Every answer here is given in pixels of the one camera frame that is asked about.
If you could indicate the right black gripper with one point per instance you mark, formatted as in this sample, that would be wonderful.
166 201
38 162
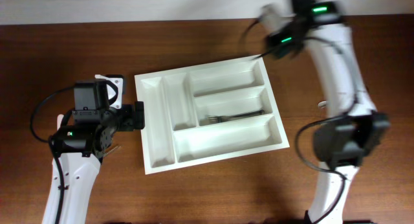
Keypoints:
270 43

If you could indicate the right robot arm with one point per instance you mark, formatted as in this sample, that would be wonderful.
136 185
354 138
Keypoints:
353 126

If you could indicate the white plastic knife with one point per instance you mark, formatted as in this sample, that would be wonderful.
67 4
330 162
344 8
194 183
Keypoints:
59 120

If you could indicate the steel fork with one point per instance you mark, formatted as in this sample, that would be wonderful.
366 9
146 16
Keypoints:
226 118

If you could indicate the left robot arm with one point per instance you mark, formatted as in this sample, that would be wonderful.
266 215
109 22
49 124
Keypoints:
83 137

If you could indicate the white plastic cutlery tray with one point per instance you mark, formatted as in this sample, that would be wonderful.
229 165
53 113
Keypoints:
208 112

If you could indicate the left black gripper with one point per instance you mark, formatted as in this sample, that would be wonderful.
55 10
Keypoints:
139 114

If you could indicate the steel serrated tongs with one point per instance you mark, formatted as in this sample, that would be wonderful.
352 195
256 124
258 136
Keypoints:
111 150

